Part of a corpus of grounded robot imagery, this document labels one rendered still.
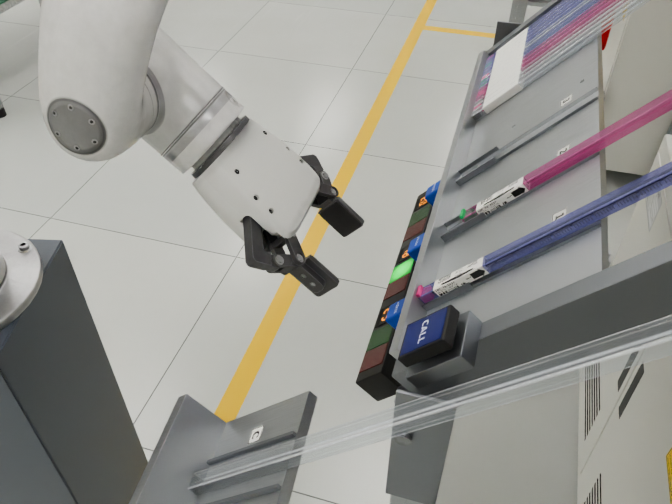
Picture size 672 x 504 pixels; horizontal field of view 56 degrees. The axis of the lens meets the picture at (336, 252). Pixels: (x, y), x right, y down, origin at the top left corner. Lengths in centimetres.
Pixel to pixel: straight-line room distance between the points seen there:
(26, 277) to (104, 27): 36
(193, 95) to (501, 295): 32
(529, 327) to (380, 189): 153
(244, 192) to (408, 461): 28
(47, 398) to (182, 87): 41
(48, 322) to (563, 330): 55
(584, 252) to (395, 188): 150
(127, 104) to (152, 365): 112
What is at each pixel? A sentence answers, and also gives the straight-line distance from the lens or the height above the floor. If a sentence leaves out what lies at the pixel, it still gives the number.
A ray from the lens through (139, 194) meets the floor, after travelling 207.
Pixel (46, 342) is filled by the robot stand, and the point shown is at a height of 63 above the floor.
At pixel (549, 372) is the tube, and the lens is 34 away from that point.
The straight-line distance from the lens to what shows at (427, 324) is 52.
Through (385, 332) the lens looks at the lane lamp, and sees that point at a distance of 69.
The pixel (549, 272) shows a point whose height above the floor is 83.
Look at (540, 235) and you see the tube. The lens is 57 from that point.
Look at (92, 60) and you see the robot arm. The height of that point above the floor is 99.
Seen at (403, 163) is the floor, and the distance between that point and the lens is 213.
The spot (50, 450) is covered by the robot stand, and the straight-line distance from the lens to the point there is 83.
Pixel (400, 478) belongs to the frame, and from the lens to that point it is 64.
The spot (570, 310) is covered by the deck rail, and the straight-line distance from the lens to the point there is 49.
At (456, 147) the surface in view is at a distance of 85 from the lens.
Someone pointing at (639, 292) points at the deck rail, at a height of 88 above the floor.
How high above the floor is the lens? 119
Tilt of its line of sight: 42 degrees down
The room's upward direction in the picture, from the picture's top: straight up
